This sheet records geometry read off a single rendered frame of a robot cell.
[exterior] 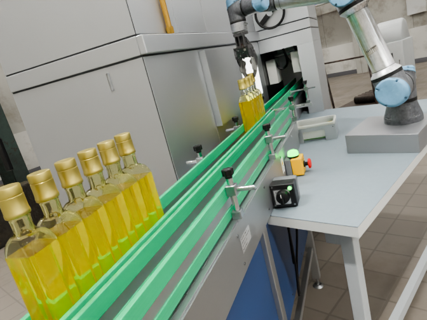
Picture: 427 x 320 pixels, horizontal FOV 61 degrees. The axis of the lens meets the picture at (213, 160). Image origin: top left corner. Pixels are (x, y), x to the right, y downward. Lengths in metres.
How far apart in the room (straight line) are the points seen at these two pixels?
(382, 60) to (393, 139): 0.31
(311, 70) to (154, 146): 1.67
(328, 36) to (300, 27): 9.24
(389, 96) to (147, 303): 1.21
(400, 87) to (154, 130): 0.91
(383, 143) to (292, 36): 1.32
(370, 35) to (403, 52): 6.02
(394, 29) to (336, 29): 4.32
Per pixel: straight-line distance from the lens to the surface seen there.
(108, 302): 0.63
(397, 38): 7.62
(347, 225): 1.07
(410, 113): 1.69
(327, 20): 11.92
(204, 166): 1.19
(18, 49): 1.54
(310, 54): 2.69
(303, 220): 1.13
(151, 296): 0.59
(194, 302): 0.68
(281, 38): 2.71
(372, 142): 1.61
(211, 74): 1.65
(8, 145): 4.63
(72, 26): 1.37
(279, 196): 1.17
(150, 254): 0.72
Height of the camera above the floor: 1.25
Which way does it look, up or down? 14 degrees down
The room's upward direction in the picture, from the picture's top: 14 degrees counter-clockwise
